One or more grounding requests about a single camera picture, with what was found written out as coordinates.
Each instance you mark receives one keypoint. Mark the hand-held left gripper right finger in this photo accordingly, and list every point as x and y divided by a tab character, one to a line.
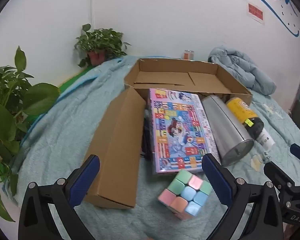
215	177

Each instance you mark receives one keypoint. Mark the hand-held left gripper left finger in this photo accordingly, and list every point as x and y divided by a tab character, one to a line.
86	177

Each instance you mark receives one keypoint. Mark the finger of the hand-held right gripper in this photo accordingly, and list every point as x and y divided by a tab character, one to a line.
275	172
298	151

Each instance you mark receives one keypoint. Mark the pastel puzzle cube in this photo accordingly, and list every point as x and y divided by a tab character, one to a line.
187	195

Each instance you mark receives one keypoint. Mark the stainless steel tumbler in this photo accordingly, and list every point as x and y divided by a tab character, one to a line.
222	125

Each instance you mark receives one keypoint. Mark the colourful board game box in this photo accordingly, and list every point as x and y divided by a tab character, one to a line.
180	130

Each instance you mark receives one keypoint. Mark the yellow and black canister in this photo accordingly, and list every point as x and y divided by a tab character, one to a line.
242	112

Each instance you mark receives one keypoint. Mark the light teal quilt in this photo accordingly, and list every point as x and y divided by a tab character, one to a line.
65	135

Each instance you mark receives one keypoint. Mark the green mat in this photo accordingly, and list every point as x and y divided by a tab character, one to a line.
72	83

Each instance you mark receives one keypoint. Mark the large leafy plant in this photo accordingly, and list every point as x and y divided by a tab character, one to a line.
5	120

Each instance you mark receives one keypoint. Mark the light blue down jacket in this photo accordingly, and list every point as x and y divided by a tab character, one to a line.
240	67

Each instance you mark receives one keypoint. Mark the small potted plant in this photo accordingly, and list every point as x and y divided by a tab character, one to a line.
100	40

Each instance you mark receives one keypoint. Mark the blue wall decal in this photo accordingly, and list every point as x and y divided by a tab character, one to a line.
295	33

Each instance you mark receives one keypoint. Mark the red wall sign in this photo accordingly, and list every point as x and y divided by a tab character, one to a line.
255	12

